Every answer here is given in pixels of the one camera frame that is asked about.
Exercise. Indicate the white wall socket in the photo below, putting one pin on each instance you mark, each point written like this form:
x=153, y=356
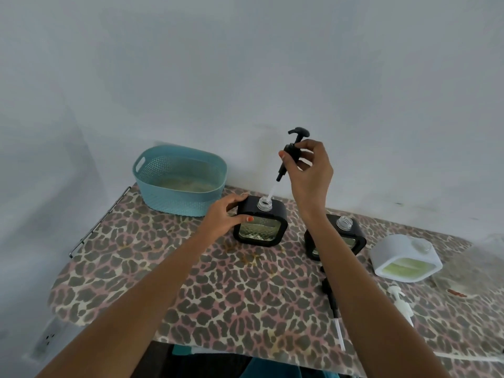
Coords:
x=48, y=339

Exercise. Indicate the person's left thumb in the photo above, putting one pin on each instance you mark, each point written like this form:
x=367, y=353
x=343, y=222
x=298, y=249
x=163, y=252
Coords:
x=242, y=219

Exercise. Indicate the person's right forearm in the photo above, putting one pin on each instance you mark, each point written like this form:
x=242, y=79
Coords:
x=354, y=295

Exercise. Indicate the black framed glass dispenser bottle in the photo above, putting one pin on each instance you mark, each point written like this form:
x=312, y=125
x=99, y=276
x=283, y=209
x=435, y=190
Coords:
x=276, y=210
x=352, y=234

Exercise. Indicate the person's left forearm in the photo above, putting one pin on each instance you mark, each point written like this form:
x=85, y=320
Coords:
x=137, y=307

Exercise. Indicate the person's right thumb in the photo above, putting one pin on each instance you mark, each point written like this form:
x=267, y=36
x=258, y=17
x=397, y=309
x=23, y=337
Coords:
x=286, y=160

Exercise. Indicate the leopard print board cover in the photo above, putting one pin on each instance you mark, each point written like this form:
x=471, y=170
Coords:
x=256, y=295

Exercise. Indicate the small reddish brown scrap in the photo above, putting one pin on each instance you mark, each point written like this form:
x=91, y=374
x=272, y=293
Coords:
x=456, y=293

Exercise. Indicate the white framed dispenser bottle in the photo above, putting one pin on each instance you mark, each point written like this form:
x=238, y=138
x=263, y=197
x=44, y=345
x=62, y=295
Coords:
x=393, y=247

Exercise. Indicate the clear plastic bag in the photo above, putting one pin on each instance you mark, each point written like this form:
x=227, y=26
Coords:
x=472, y=267

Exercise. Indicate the black pump head clear tube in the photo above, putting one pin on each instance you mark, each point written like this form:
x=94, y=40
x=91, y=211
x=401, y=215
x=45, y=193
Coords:
x=281, y=173

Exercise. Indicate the black pump head white tube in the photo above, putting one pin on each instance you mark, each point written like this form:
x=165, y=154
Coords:
x=327, y=292

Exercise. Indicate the person's left hand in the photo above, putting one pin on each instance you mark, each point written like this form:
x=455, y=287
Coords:
x=218, y=222

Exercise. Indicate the teal plastic woven basket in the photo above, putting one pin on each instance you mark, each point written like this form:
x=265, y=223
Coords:
x=177, y=192

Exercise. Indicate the person's right hand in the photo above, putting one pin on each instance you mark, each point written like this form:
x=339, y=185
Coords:
x=313, y=181

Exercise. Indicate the teal garment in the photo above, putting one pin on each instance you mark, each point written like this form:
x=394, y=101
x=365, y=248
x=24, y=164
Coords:
x=275, y=370

